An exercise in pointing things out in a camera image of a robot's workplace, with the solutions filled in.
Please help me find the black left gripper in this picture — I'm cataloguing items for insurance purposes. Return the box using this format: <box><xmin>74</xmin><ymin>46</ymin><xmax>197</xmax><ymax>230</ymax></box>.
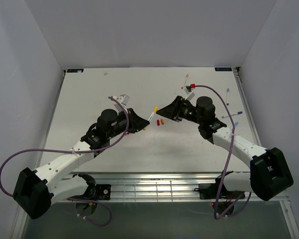
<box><xmin>107</xmin><ymin>108</ymin><xmax>150</xmax><ymax>139</ymax></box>

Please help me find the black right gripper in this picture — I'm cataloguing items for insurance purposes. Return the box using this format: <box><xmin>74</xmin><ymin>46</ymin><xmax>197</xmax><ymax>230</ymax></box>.
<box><xmin>156</xmin><ymin>96</ymin><xmax>203</xmax><ymax>125</ymax></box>

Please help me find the yellow capped white marker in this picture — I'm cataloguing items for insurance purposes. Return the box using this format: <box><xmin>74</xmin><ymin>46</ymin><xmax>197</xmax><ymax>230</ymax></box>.
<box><xmin>148</xmin><ymin>107</ymin><xmax>158</xmax><ymax>121</ymax></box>

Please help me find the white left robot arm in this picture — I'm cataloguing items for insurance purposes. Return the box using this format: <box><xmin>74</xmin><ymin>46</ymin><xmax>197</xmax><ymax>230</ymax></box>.
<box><xmin>12</xmin><ymin>108</ymin><xmax>150</xmax><ymax>219</ymax></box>

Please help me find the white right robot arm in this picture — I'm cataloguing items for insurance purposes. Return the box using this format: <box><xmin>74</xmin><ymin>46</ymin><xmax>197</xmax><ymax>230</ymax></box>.
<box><xmin>156</xmin><ymin>96</ymin><xmax>294</xmax><ymax>201</ymax></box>

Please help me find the thin purple tipped pen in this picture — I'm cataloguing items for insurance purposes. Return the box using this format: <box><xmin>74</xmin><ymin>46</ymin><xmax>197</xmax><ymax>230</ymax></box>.
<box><xmin>221</xmin><ymin>111</ymin><xmax>243</xmax><ymax>119</ymax></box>

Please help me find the peach capped white marker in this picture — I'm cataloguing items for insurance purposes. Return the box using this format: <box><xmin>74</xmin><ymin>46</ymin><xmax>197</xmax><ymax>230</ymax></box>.
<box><xmin>181</xmin><ymin>74</ymin><xmax>189</xmax><ymax>89</ymax></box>

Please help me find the purple capped white marker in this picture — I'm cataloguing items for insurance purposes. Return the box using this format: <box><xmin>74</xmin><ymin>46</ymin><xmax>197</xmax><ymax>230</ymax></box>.
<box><xmin>226</xmin><ymin>88</ymin><xmax>230</xmax><ymax>106</ymax></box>

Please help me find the right blue table sticker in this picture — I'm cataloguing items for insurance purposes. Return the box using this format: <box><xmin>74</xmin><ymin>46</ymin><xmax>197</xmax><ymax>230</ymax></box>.
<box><xmin>214</xmin><ymin>67</ymin><xmax>232</xmax><ymax>72</ymax></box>

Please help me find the blue table sticker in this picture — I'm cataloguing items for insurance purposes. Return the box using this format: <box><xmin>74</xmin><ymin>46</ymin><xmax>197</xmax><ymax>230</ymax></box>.
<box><xmin>214</xmin><ymin>67</ymin><xmax>232</xmax><ymax>72</ymax></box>
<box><xmin>66</xmin><ymin>68</ymin><xmax>84</xmax><ymax>73</ymax></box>

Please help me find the left blue table sticker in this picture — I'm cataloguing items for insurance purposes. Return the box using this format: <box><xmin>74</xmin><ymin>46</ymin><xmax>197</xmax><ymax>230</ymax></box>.
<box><xmin>66</xmin><ymin>68</ymin><xmax>84</xmax><ymax>73</ymax></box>

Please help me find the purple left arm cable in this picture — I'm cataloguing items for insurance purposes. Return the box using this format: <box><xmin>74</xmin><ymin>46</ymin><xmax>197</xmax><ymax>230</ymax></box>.
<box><xmin>0</xmin><ymin>96</ymin><xmax>130</xmax><ymax>227</ymax></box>

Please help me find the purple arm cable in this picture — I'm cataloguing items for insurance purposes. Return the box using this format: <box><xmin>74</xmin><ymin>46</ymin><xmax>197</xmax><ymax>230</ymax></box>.
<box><xmin>190</xmin><ymin>84</ymin><xmax>252</xmax><ymax>220</ymax></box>
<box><xmin>0</xmin><ymin>96</ymin><xmax>130</xmax><ymax>227</ymax></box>

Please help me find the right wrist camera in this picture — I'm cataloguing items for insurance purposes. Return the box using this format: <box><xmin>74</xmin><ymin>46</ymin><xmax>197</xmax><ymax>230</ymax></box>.
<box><xmin>183</xmin><ymin>85</ymin><xmax>195</xmax><ymax>101</ymax></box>

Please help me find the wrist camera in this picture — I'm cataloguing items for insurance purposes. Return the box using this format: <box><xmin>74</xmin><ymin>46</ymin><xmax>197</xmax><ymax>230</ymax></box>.
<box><xmin>117</xmin><ymin>94</ymin><xmax>130</xmax><ymax>106</ymax></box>
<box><xmin>183</xmin><ymin>85</ymin><xmax>195</xmax><ymax>101</ymax></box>

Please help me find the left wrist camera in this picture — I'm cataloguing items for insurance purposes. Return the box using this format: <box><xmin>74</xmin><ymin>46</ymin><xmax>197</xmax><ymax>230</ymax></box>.
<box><xmin>117</xmin><ymin>94</ymin><xmax>130</xmax><ymax>106</ymax></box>

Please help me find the aluminium front rail frame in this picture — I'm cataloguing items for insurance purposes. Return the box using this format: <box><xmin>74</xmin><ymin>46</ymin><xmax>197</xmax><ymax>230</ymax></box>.
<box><xmin>19</xmin><ymin>171</ymin><xmax>290</xmax><ymax>204</ymax></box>

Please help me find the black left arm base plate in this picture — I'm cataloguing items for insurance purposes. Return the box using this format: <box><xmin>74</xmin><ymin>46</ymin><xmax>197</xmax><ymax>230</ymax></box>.
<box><xmin>87</xmin><ymin>184</ymin><xmax>112</xmax><ymax>200</ymax></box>

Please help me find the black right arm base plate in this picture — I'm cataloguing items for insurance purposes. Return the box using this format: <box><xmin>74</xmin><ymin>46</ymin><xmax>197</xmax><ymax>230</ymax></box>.
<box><xmin>194</xmin><ymin>183</ymin><xmax>245</xmax><ymax>200</ymax></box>

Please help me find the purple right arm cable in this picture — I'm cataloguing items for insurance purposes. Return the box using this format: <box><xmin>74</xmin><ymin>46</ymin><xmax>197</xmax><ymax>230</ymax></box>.
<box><xmin>190</xmin><ymin>84</ymin><xmax>252</xmax><ymax>220</ymax></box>

